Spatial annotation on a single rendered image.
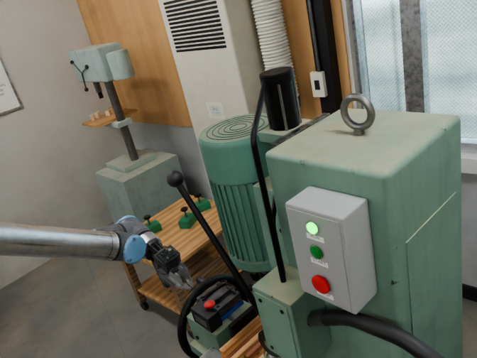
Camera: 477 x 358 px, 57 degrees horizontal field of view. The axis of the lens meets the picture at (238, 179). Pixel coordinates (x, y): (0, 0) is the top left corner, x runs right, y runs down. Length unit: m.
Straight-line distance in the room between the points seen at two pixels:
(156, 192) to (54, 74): 1.33
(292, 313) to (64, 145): 3.39
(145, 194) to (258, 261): 2.31
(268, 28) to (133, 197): 1.54
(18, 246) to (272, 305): 0.72
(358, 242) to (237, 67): 1.84
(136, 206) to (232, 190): 2.35
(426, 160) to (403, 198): 0.07
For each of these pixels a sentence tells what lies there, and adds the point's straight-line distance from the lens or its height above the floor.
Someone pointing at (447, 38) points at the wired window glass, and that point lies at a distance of 2.18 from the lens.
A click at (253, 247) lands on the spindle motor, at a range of 0.94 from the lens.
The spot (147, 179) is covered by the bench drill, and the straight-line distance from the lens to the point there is 3.20.
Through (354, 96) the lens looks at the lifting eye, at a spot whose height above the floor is 1.58.
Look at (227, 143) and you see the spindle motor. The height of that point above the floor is 1.50.
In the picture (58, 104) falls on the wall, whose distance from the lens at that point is 3.92.
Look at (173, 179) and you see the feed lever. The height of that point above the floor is 1.45.
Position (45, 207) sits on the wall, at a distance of 3.97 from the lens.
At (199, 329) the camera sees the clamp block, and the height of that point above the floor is 0.94.
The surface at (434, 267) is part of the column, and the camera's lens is 0.76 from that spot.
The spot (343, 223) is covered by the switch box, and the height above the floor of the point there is 1.47.
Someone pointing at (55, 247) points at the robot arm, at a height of 1.24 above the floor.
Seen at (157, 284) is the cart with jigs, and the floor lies 0.18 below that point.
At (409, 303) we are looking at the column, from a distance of 0.72.
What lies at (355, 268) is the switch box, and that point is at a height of 1.40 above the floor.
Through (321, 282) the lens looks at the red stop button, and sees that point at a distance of 0.64.
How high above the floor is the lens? 1.78
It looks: 24 degrees down
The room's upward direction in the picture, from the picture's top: 14 degrees counter-clockwise
